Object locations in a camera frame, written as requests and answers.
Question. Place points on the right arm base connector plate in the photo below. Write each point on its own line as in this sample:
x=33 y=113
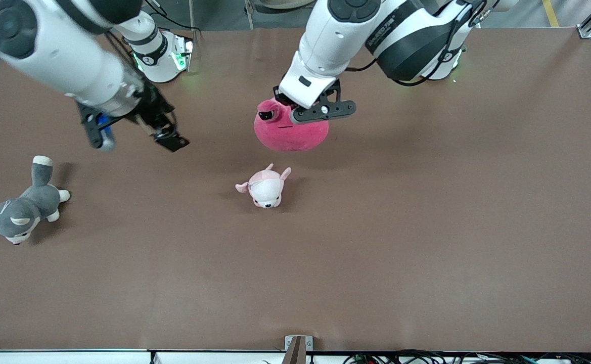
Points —
x=183 y=54

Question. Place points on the brown table cover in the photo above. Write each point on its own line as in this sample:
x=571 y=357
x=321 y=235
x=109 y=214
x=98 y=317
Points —
x=295 y=283

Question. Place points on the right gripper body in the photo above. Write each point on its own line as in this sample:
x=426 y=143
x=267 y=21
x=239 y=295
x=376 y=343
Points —
x=149 y=107

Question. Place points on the hot pink round plush toy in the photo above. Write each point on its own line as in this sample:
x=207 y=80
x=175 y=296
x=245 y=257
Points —
x=290 y=136

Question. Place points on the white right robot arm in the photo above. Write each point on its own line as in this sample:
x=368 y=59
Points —
x=62 y=58

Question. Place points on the pink white plush puppy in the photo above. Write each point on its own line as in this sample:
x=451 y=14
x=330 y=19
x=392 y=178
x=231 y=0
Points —
x=265 y=188

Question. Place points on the white table edge rail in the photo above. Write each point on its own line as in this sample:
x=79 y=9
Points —
x=62 y=357

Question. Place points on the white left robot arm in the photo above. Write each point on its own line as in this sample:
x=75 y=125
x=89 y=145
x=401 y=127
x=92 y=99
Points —
x=406 y=35

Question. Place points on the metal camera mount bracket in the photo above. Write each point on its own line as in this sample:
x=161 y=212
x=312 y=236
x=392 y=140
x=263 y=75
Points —
x=298 y=349

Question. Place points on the grey and white dog plush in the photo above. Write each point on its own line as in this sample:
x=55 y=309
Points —
x=27 y=210

